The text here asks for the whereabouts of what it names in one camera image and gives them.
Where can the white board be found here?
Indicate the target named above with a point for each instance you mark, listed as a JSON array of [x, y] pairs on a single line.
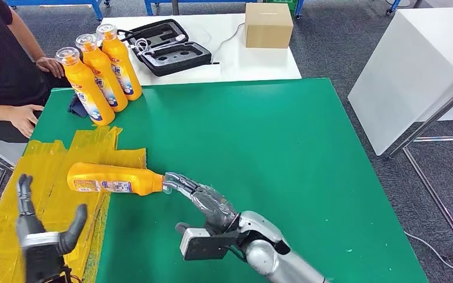
[[2, 152]]

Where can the yellow tape patch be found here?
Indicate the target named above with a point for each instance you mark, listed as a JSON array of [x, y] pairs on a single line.
[[7, 203]]

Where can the black foam-lined case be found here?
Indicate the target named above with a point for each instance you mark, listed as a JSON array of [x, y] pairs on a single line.
[[177, 58]]

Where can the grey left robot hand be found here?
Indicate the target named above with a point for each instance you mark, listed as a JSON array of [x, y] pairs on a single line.
[[43, 258]]

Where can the blue cart frame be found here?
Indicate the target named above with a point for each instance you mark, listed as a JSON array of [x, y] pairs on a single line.
[[99, 9], [300, 9], [149, 8]]

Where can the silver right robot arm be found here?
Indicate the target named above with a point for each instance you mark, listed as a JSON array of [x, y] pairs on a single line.
[[273, 258]]

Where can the person's left hand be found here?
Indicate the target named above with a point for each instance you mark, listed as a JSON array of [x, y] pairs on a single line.
[[50, 66]]

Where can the blue tablet case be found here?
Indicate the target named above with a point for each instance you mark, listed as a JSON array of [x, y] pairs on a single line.
[[77, 109]]

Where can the orange detergent bottle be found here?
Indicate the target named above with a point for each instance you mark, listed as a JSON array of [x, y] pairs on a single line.
[[113, 179], [123, 66], [89, 97], [101, 74]]

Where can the white table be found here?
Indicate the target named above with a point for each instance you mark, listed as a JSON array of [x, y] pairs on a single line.
[[250, 66]]

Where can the cardboard box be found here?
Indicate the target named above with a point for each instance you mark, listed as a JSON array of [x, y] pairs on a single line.
[[268, 27]]

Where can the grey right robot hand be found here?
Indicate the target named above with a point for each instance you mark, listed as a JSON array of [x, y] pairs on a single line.
[[214, 209]]

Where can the person's left forearm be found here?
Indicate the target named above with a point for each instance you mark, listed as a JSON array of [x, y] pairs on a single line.
[[25, 37]]

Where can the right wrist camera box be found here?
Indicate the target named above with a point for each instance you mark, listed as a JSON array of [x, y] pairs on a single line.
[[203, 246]]

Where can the white cabinet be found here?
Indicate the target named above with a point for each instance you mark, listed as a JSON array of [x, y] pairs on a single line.
[[402, 70]]

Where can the person's right hand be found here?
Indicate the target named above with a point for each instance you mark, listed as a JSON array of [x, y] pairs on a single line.
[[23, 117]]

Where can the person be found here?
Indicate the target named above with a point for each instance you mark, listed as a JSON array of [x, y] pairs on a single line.
[[0, 50]]

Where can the grey post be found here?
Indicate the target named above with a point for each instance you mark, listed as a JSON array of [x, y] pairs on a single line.
[[175, 8]]

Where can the green plastic crate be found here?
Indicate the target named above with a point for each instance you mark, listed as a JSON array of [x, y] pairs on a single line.
[[283, 4]]

